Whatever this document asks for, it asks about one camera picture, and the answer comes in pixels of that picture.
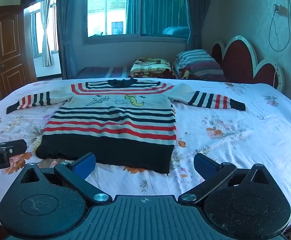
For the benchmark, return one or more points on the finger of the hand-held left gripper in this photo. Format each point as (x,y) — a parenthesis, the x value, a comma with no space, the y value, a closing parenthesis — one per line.
(16,147)

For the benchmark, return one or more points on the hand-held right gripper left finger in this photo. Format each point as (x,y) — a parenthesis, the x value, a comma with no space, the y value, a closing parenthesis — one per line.
(84,166)

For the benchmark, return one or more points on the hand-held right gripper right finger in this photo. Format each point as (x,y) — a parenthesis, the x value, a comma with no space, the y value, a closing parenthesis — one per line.
(205,165)

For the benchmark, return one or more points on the striped knit sweater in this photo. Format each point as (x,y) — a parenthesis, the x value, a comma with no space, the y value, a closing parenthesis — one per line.
(110,120)

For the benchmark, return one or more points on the bed with floral sheet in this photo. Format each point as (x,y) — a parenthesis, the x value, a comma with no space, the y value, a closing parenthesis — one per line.
(235,142)

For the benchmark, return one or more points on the brown wooden door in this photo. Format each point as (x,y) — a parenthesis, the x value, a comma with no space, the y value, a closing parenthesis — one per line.
(8,50)

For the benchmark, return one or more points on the dark red printed cloth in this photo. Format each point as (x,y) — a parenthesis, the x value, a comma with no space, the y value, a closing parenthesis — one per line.
(188,73)

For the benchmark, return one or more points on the striped mattress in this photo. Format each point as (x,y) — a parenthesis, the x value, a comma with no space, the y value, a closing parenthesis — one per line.
(98,72)

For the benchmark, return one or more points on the striped pillow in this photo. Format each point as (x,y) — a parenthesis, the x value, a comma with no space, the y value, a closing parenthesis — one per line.
(198,60)

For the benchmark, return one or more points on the red scalloped headboard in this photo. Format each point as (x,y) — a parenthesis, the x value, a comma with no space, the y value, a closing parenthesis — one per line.
(238,62)

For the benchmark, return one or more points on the white sheer curtain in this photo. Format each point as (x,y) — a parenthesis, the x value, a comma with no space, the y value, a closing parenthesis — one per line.
(46,42)

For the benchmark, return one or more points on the folded printed blanket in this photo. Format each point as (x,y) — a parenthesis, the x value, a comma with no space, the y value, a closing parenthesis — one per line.
(150,66)

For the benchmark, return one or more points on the grey curtain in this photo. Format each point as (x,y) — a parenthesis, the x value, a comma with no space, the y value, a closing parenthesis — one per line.
(195,17)
(70,42)

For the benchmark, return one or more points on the folded blue quilt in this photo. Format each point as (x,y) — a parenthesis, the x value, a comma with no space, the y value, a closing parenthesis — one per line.
(176,31)

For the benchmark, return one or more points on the sliding window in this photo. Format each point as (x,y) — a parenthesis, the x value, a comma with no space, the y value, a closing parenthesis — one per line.
(139,10)

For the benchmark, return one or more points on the teal curtain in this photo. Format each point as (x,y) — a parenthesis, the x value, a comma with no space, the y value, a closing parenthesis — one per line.
(160,5)

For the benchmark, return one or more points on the wall socket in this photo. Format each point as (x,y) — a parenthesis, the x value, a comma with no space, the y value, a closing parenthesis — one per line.
(281,10)

